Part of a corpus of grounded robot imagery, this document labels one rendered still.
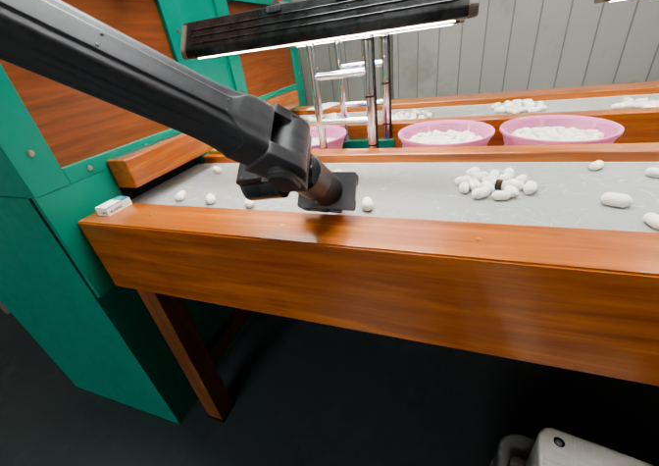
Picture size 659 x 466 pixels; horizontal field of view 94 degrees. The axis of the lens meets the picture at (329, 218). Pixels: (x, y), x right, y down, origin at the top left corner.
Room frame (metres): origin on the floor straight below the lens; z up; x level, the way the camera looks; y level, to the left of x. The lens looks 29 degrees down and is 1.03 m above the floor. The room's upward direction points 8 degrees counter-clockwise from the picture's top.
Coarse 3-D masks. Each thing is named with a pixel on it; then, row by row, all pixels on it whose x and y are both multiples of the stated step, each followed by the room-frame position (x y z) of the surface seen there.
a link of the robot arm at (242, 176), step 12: (240, 168) 0.43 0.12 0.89; (276, 168) 0.34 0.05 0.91; (288, 168) 0.34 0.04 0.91; (240, 180) 0.41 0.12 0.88; (252, 180) 0.41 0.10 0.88; (264, 180) 0.39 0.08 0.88; (276, 180) 0.34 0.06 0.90; (288, 180) 0.33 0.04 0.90; (300, 180) 0.35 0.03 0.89; (252, 192) 0.42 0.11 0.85; (264, 192) 0.41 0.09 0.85; (276, 192) 0.41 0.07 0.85; (288, 192) 0.44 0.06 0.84
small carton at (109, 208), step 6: (114, 198) 0.67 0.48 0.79; (120, 198) 0.66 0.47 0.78; (126, 198) 0.66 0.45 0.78; (102, 204) 0.64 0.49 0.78; (108, 204) 0.63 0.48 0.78; (114, 204) 0.63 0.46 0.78; (120, 204) 0.64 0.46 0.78; (126, 204) 0.65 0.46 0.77; (96, 210) 0.63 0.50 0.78; (102, 210) 0.62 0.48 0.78; (108, 210) 0.62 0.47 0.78; (114, 210) 0.63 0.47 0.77; (120, 210) 0.64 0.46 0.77
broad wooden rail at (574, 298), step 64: (128, 256) 0.57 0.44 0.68; (192, 256) 0.50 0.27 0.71; (256, 256) 0.44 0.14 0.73; (320, 256) 0.39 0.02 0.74; (384, 256) 0.35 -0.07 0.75; (448, 256) 0.32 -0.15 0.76; (512, 256) 0.30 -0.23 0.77; (576, 256) 0.29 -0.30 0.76; (640, 256) 0.27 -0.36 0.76; (320, 320) 0.40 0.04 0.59; (384, 320) 0.36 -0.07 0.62; (448, 320) 0.32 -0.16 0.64; (512, 320) 0.29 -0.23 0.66; (576, 320) 0.26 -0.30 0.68; (640, 320) 0.24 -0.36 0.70
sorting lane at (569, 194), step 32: (160, 192) 0.78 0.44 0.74; (192, 192) 0.75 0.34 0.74; (224, 192) 0.72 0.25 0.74; (384, 192) 0.59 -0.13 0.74; (416, 192) 0.57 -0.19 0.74; (448, 192) 0.55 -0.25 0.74; (544, 192) 0.50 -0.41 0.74; (576, 192) 0.48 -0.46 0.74; (640, 192) 0.45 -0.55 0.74; (512, 224) 0.41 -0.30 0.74; (544, 224) 0.40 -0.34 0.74; (576, 224) 0.39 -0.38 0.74; (608, 224) 0.38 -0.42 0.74; (640, 224) 0.36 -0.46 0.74
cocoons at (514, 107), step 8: (496, 104) 1.20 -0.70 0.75; (504, 104) 1.21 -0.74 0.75; (512, 104) 1.15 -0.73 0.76; (520, 104) 1.15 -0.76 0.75; (528, 104) 1.12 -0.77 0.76; (536, 104) 1.12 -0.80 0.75; (616, 104) 0.96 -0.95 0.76; (624, 104) 0.96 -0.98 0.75; (632, 104) 0.94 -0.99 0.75; (640, 104) 0.93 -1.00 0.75; (648, 104) 0.92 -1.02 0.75; (656, 104) 0.90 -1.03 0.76; (400, 112) 1.29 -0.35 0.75; (408, 112) 1.25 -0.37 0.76; (416, 112) 1.25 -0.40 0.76; (424, 112) 1.23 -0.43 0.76; (496, 112) 1.11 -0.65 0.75; (512, 112) 1.07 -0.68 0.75; (520, 112) 1.08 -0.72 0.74; (536, 112) 1.04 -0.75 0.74; (312, 120) 1.39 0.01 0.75
